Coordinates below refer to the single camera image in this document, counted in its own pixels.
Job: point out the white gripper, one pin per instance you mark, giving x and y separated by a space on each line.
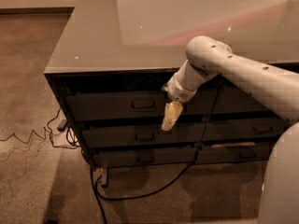
179 91

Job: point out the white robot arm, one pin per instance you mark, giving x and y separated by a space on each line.
275 88

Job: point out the dark grey drawer cabinet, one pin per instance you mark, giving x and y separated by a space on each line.
137 45

